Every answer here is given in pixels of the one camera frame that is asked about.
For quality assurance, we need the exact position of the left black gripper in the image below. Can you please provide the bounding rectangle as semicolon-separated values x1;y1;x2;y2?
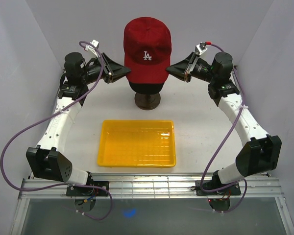
80;53;131;85

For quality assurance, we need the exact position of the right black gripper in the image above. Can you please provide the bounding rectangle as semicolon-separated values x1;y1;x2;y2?
165;52;216;84

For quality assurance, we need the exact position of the black cap red trim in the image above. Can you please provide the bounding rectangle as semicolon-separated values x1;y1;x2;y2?
129;82;164;95

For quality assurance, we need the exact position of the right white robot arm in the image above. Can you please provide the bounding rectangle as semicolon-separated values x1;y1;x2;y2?
166;51;282;194

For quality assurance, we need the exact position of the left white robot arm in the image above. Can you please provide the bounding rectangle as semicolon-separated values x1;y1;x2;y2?
26;52;131;196

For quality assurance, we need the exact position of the dark wooden mannequin stand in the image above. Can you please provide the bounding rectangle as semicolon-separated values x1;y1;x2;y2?
134;93;161;111

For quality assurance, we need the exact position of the yellow plastic tray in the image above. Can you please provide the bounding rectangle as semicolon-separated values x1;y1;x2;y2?
97;120;176;168

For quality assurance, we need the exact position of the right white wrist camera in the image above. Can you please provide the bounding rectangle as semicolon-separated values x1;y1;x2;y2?
195;42;211;56

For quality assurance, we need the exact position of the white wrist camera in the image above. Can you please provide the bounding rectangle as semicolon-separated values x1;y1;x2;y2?
195;42;211;56
84;40;99;58

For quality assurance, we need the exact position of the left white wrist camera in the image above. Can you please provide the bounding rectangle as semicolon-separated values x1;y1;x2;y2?
84;40;99;58

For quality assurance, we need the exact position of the aluminium frame rail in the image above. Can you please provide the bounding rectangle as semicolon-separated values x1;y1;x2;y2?
19;66;285;199

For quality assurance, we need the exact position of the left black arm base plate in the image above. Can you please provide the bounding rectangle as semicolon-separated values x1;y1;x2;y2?
66;181;110;197

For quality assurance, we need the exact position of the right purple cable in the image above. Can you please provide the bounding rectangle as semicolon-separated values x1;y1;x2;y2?
188;43;248;215

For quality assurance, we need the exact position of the purple cable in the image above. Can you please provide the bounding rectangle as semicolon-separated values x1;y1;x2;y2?
188;43;248;215
0;40;113;220

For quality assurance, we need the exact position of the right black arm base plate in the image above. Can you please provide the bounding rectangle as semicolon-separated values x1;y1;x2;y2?
191;180;241;196

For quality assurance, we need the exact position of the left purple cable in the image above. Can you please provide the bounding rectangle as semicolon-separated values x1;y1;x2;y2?
0;40;113;220

